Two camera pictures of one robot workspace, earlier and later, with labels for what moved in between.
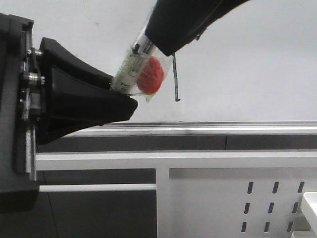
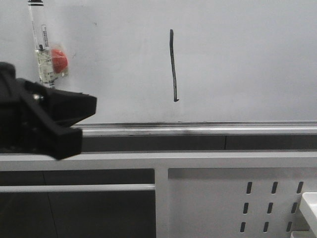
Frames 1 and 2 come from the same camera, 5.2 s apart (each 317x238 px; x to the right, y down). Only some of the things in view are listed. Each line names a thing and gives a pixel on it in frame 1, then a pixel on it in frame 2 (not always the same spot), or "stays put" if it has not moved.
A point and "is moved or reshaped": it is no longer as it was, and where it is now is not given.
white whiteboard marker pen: (129, 69) → (43, 53)
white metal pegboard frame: (251, 194) stays put
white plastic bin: (308, 207) stays put
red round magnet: (150, 76) is moved or reshaped
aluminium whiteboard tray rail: (136, 129) stays put
